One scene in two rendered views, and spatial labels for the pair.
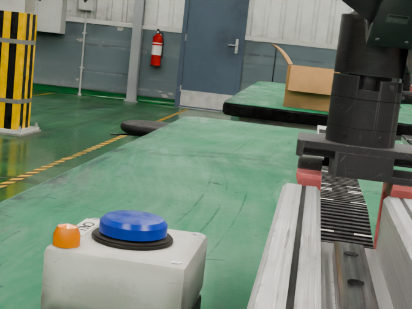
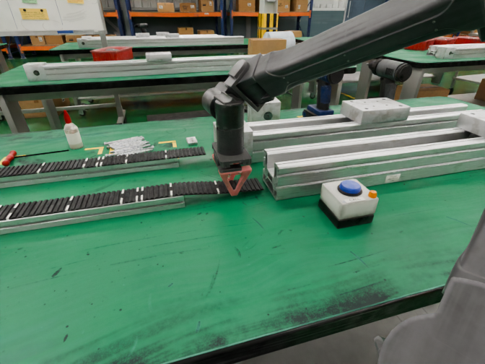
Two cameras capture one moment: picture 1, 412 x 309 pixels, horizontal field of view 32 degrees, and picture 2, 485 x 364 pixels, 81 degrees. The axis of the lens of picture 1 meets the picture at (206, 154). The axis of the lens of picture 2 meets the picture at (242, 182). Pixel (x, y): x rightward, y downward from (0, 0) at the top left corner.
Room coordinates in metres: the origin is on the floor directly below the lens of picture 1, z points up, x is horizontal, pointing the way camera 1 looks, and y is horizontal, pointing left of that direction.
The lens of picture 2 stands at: (0.79, 0.39, 1.14)
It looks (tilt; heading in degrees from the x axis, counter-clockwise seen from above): 31 degrees down; 247
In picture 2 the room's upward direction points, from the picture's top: straight up
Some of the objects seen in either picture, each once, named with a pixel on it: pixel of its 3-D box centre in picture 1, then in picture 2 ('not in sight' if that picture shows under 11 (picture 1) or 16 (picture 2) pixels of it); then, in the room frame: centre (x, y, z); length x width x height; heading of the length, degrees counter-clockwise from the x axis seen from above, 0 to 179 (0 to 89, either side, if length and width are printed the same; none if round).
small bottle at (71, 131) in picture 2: not in sight; (71, 129); (0.96, -0.56, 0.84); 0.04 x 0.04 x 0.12
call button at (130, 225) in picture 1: (132, 232); (349, 188); (0.42, 0.04, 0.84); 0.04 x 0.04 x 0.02
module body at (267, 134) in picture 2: not in sight; (369, 129); (0.09, -0.24, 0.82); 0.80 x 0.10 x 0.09; 172
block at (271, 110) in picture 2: not in sight; (263, 113); (0.33, -0.50, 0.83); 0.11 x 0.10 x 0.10; 78
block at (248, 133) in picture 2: not in sight; (233, 144); (0.54, -0.29, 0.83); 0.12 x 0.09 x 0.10; 82
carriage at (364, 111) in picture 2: not in sight; (372, 114); (0.09, -0.24, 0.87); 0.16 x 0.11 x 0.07; 172
